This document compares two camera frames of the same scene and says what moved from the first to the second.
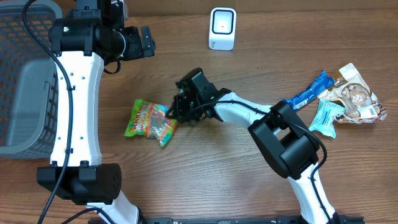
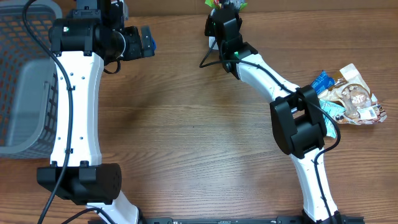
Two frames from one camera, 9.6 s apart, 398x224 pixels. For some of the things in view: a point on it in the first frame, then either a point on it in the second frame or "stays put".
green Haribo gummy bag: [149, 119] -> [219, 5]
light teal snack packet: [324, 120] stays put
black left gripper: [136, 51] stays put
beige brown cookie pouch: [352, 91] stays put
